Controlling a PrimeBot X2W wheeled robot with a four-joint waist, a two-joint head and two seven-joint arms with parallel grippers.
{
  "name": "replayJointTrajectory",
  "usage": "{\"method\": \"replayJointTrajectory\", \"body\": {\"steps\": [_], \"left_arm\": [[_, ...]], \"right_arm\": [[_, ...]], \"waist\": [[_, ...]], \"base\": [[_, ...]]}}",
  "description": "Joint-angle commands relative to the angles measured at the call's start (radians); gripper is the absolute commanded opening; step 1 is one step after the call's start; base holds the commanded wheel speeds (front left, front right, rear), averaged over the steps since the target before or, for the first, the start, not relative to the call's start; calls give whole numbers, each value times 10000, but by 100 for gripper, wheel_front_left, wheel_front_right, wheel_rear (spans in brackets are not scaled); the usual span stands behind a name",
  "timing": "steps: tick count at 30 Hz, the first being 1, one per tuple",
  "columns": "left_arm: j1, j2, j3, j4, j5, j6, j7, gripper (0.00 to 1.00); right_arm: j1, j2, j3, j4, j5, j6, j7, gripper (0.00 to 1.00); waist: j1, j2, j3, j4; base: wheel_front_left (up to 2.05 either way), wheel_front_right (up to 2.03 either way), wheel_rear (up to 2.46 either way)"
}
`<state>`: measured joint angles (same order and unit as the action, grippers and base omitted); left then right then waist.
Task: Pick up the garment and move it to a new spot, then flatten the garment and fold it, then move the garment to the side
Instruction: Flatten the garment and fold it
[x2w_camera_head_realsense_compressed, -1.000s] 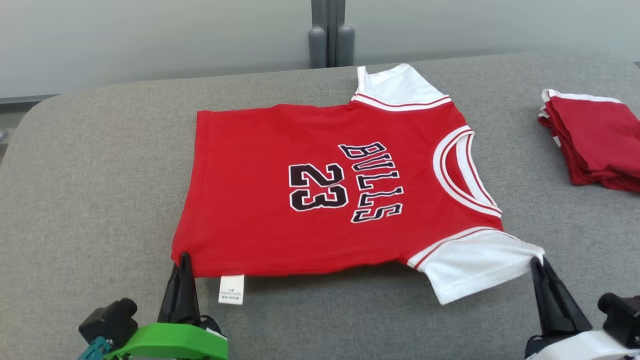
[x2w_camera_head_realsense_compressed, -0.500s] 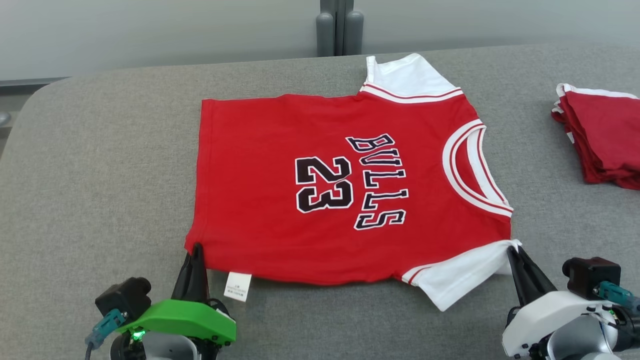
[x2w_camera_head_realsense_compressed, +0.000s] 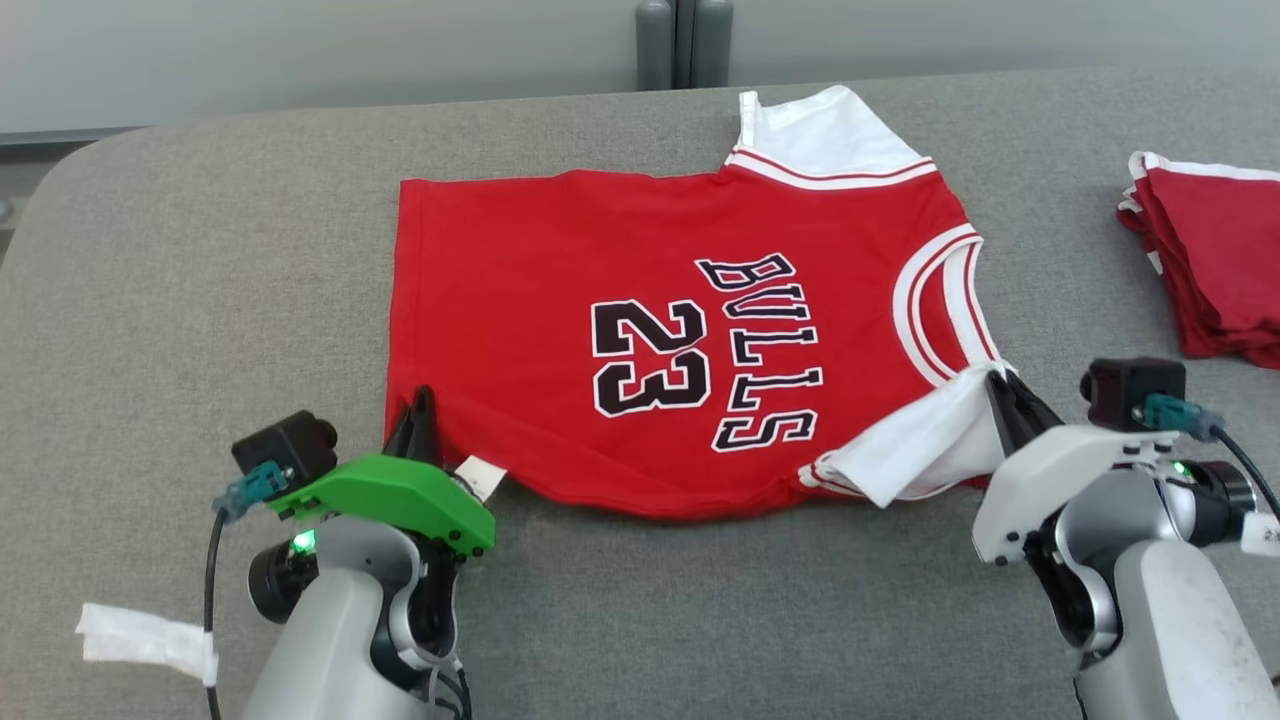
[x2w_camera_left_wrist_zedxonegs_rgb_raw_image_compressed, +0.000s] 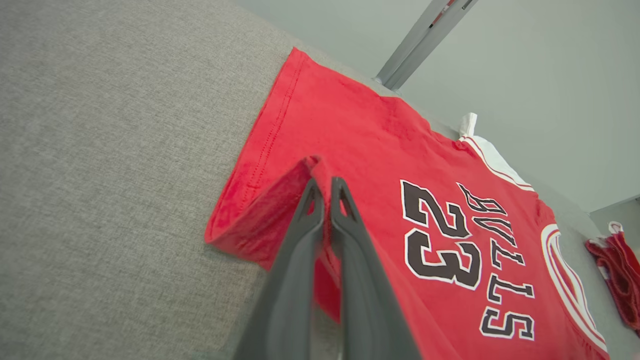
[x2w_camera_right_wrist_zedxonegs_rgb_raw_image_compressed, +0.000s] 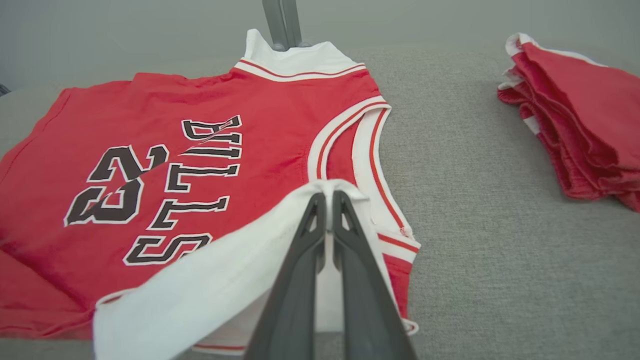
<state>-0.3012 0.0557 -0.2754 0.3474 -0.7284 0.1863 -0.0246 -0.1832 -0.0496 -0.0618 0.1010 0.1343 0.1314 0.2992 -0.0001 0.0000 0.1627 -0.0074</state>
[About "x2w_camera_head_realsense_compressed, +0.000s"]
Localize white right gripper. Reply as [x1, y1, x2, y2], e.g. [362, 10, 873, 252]
[971, 367, 1183, 567]

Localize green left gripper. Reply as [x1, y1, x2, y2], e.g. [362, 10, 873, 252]
[264, 385, 498, 557]

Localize red Bulls 23 jersey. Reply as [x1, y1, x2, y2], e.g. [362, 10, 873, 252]
[384, 84, 1023, 523]

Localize red shorts with white stripe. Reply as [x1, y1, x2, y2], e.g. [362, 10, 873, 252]
[1116, 150, 1280, 372]

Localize small white paper label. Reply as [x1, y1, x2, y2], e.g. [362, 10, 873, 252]
[1240, 509, 1280, 559]

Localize white tape tag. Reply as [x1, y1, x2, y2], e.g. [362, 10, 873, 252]
[74, 602, 220, 688]

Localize right teal-plug black cable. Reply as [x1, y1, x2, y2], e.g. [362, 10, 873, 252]
[1140, 392, 1280, 523]

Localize teal-plug black cable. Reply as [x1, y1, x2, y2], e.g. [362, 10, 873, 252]
[1140, 392, 1280, 523]
[203, 461, 292, 720]

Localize left teal-plug black cable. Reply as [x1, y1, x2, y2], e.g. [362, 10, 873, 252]
[203, 461, 292, 720]

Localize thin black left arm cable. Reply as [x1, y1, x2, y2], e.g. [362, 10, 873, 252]
[425, 640, 474, 720]

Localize grey metal rail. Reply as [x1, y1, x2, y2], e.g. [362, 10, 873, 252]
[0, 125, 151, 151]

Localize grey partition post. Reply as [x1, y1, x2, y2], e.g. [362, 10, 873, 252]
[634, 0, 735, 92]

